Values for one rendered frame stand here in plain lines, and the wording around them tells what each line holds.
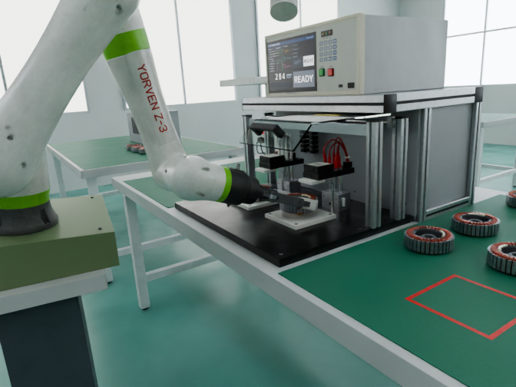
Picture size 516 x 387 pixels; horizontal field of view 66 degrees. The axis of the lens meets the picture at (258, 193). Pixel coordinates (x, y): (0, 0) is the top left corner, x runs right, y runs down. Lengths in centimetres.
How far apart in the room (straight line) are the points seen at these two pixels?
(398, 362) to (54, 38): 80
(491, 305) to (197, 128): 560
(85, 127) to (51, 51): 486
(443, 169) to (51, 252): 107
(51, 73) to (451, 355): 82
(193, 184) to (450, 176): 79
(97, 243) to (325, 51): 80
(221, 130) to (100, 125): 180
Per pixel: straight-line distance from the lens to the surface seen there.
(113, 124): 576
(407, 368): 68
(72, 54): 85
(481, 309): 83
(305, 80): 130
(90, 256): 103
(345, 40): 118
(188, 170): 93
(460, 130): 135
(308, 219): 113
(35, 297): 103
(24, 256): 103
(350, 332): 74
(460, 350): 71
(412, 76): 131
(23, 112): 86
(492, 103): 799
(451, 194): 136
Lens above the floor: 115
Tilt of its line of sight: 15 degrees down
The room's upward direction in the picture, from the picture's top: 3 degrees counter-clockwise
